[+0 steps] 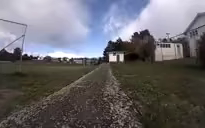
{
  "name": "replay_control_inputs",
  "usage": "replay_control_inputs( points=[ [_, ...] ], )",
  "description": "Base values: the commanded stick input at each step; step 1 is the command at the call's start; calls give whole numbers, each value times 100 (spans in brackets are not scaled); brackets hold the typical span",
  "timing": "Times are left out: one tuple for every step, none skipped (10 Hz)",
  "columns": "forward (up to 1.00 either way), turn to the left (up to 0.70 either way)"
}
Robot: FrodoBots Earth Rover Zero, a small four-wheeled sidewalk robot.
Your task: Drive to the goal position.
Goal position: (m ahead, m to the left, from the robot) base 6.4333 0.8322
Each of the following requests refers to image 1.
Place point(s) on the small white hut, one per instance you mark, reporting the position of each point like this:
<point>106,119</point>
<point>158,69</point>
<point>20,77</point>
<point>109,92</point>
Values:
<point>113,57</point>

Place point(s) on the low white building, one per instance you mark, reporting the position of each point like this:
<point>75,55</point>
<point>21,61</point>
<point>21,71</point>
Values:
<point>168,51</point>

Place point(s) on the distant low buildings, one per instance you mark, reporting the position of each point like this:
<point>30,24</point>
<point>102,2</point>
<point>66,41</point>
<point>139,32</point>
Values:
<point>78,61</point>

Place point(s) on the green grass pitch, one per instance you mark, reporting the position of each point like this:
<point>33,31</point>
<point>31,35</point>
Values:
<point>40,78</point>

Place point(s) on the grey asphalt path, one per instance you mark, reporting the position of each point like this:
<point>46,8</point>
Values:
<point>86,100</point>

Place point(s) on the group of dark trees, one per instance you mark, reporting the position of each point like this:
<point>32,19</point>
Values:
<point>141,43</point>

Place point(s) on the metal goal frame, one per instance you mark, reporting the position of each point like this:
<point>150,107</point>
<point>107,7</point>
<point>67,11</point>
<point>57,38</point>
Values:
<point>22,50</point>

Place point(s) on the large white gabled building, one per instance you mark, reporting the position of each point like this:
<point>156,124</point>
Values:
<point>203,30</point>

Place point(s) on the green grass lawn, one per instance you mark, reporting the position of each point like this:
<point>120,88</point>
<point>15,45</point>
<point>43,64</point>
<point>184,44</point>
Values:
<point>170,90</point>

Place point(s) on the distant row of trees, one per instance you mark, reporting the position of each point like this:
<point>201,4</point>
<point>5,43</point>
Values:
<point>6,55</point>

